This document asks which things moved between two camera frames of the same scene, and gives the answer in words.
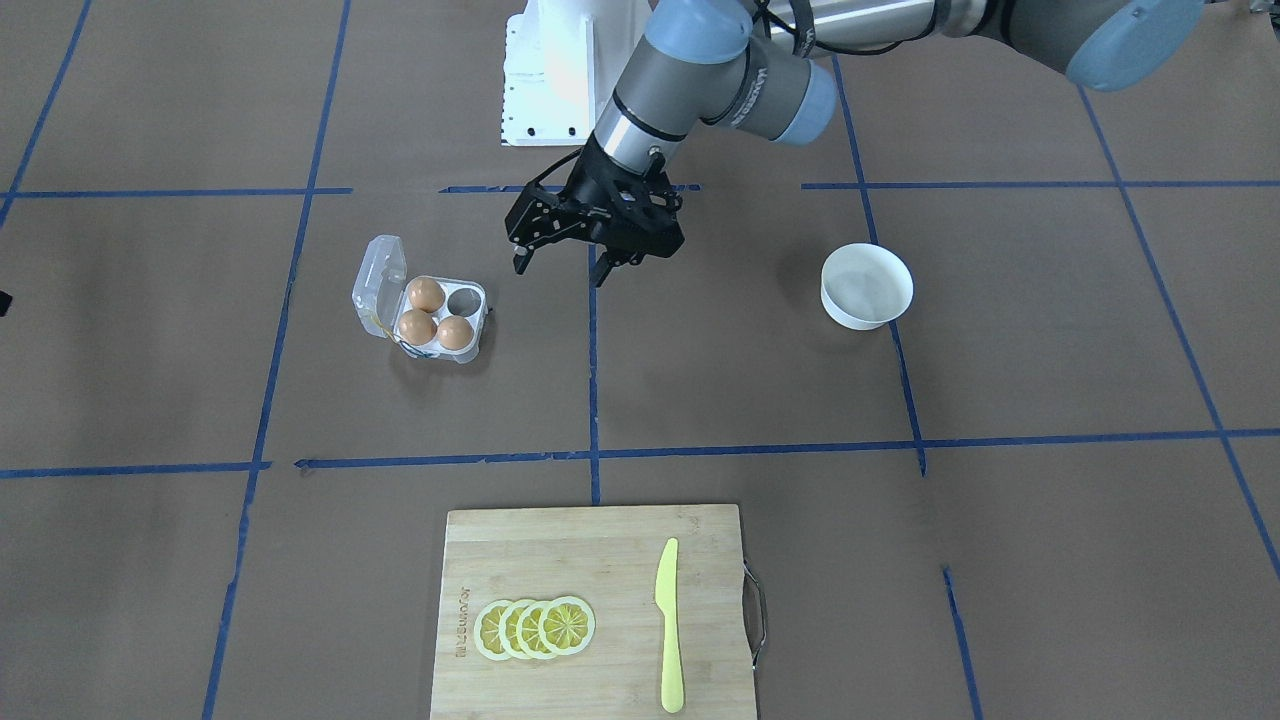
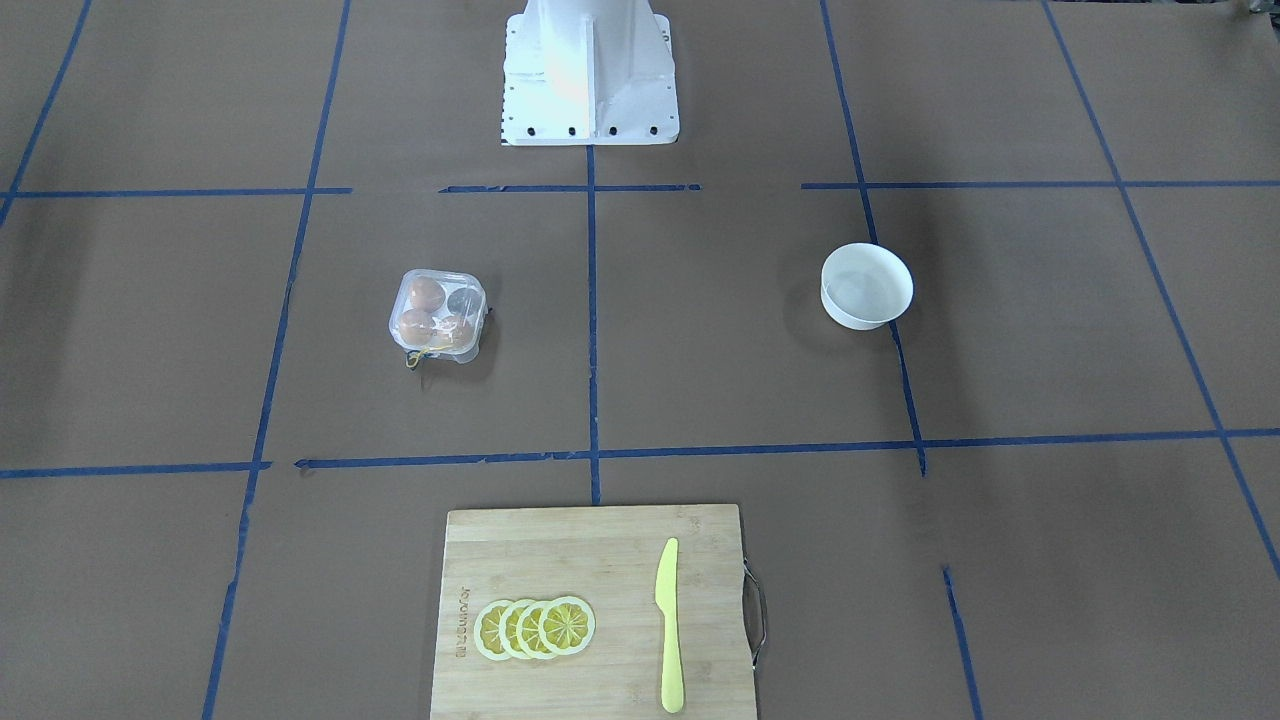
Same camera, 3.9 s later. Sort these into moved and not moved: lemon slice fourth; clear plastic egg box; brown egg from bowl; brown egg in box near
Moved: clear plastic egg box
Not moved: brown egg in box near; lemon slice fourth; brown egg from bowl
